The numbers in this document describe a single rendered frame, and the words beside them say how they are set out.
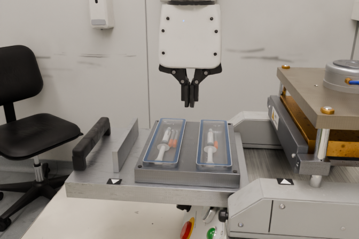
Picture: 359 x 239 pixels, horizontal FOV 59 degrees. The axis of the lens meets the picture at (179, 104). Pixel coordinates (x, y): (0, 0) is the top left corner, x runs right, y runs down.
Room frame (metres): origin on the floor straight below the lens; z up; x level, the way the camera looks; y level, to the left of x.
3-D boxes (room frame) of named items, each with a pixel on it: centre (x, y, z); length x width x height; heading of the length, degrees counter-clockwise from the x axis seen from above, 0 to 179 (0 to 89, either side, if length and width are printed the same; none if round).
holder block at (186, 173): (0.52, -0.02, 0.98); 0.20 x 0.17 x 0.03; 174
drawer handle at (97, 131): (0.54, 0.16, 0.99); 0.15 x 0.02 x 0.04; 174
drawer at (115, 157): (0.53, 0.03, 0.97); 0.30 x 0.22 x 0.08; 84
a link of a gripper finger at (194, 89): (0.52, -0.03, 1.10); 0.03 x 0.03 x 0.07; 83
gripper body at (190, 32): (0.52, -0.02, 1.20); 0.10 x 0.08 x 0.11; 83
